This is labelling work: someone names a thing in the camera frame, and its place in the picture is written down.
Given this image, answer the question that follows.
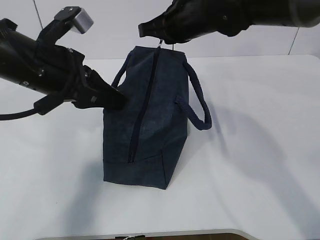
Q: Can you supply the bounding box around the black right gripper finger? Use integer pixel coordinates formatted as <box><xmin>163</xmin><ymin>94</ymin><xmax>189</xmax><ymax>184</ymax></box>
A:
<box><xmin>138</xmin><ymin>13</ymin><xmax>173</xmax><ymax>40</ymax></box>

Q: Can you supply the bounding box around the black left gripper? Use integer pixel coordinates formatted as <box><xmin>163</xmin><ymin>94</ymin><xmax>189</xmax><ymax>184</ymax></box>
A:
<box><xmin>60</xmin><ymin>48</ymin><xmax>127</xmax><ymax>110</ymax></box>

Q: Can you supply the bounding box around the dark blue lunch bag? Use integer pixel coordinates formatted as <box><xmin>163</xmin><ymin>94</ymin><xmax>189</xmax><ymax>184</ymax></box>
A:
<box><xmin>102</xmin><ymin>46</ymin><xmax>212</xmax><ymax>190</ymax></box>

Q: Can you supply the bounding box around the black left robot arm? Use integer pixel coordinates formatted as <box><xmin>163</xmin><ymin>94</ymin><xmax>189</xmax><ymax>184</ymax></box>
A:
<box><xmin>0</xmin><ymin>18</ymin><xmax>128</xmax><ymax>111</ymax></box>

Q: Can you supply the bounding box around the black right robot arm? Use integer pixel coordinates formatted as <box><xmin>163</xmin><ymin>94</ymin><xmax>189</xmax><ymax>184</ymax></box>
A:
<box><xmin>138</xmin><ymin>0</ymin><xmax>320</xmax><ymax>45</ymax></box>

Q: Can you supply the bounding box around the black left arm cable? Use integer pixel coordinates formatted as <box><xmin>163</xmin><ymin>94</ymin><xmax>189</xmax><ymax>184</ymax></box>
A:
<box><xmin>0</xmin><ymin>94</ymin><xmax>66</xmax><ymax>122</ymax></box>

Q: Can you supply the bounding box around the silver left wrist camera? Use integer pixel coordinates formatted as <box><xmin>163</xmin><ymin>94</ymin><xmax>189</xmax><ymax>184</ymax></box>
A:
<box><xmin>54</xmin><ymin>6</ymin><xmax>94</xmax><ymax>35</ymax></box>

